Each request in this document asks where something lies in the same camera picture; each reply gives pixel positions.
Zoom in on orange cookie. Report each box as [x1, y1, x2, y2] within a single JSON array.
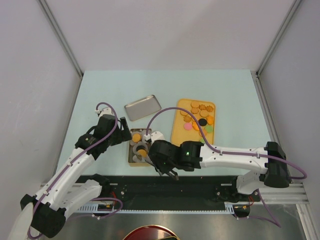
[[132, 133, 142, 143], [137, 149, 148, 157]]

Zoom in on metal tongs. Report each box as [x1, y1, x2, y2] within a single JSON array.
[[136, 154, 179, 181]]

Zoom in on silver tin lid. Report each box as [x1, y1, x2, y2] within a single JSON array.
[[124, 95, 162, 122]]

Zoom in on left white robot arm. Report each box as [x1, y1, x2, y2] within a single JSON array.
[[8, 114, 131, 240]]

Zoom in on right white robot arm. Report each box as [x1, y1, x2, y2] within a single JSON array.
[[147, 140, 290, 201]]

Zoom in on yellow cookie tin box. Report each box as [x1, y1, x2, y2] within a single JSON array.
[[127, 128, 151, 167]]

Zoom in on yellow cookie tray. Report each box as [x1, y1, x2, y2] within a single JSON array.
[[171, 98, 216, 146]]

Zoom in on pink round cookie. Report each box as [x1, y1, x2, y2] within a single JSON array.
[[183, 122, 193, 131]]

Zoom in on black sandwich cookie on tray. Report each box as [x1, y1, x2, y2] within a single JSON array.
[[198, 118, 208, 127]]

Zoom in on dark red round object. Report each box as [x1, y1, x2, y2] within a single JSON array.
[[123, 225, 180, 240]]

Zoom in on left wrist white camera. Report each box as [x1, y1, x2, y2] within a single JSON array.
[[95, 107, 114, 118]]

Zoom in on wrist white camera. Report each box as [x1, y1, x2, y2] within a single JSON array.
[[95, 107, 114, 118], [141, 131, 165, 145]]

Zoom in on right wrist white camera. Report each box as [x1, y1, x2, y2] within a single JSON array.
[[141, 131, 165, 145]]

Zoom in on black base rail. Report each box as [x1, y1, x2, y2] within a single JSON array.
[[101, 175, 260, 210]]

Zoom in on white cable duct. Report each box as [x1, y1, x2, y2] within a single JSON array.
[[74, 201, 250, 216]]

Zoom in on right aluminium frame post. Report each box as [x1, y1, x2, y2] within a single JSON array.
[[257, 0, 303, 76]]

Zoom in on aluminium frame post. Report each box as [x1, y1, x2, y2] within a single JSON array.
[[257, 0, 303, 76], [36, 0, 84, 80]]

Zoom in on left aluminium frame post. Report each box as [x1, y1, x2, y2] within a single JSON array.
[[36, 0, 84, 80]]

